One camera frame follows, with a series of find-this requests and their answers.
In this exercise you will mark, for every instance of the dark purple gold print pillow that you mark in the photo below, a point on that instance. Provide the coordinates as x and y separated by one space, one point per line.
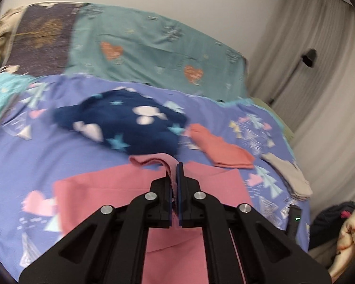
41 41

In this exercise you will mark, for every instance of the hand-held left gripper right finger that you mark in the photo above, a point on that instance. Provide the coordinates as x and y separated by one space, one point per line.
179 195

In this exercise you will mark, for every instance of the purple printed bed sheet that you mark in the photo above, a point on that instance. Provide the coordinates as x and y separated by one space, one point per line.
77 153

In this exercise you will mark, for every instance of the coral folded cloth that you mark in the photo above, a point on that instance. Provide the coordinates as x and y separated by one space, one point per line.
222 151

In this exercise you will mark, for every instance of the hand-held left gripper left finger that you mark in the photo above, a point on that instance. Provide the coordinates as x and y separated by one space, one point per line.
169 195

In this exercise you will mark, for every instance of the grey folded cloth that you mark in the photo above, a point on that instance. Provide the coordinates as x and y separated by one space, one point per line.
293 177

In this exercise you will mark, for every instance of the dark cloth pile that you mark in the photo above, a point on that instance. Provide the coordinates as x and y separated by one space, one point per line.
331 224

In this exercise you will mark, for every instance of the navy star print garment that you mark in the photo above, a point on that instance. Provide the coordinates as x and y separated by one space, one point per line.
127 124

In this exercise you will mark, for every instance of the black device on stand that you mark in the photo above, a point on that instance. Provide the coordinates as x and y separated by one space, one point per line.
310 56

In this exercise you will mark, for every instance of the white curtain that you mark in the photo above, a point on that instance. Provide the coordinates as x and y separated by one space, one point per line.
328 100

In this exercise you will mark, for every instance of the pink cloth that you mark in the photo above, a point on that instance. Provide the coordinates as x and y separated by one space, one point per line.
106 189

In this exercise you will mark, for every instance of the light green cloth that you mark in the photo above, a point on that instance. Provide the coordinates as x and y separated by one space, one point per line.
287 130

